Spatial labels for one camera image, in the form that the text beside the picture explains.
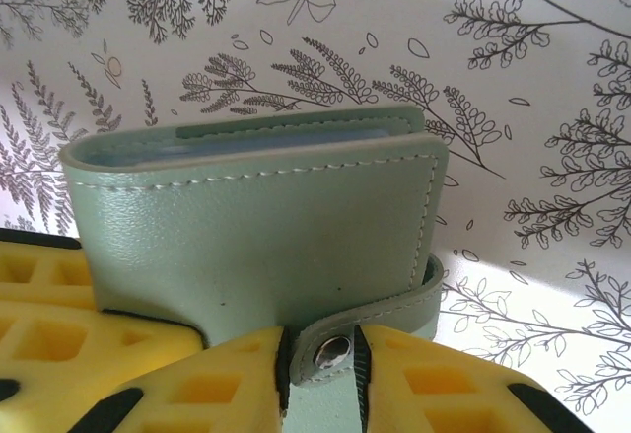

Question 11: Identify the floral patterned table cover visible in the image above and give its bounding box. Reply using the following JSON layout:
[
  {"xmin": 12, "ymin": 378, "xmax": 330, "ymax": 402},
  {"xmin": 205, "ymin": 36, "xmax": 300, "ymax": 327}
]
[{"xmin": 0, "ymin": 0, "xmax": 631, "ymax": 407}]

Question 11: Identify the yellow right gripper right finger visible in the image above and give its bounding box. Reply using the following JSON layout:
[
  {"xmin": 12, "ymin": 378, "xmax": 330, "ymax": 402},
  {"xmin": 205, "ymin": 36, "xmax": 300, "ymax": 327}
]
[{"xmin": 350, "ymin": 324, "xmax": 631, "ymax": 433}]

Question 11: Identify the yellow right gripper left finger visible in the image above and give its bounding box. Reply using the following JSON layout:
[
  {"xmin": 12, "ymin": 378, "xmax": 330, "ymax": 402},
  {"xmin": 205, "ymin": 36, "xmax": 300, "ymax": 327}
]
[{"xmin": 88, "ymin": 326, "xmax": 293, "ymax": 433}]

